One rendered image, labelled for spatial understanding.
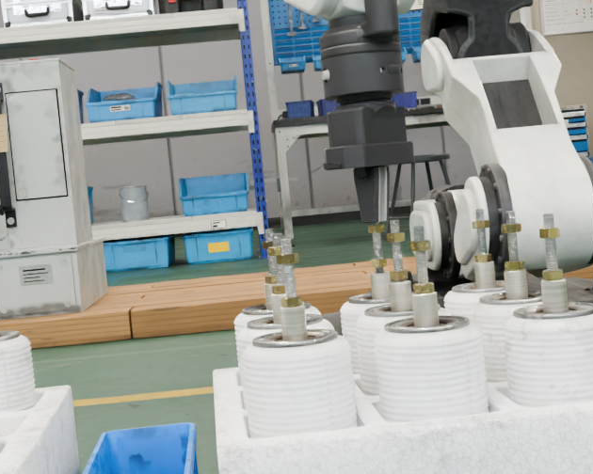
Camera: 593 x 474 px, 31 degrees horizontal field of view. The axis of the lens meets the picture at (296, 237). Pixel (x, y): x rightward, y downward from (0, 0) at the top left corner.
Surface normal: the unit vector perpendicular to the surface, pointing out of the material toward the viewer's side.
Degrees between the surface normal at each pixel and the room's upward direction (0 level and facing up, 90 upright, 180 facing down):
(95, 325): 90
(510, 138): 50
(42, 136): 90
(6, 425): 90
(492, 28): 101
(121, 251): 92
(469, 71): 38
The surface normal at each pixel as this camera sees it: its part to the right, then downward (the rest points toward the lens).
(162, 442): 0.07, 0.01
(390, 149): 0.74, -0.04
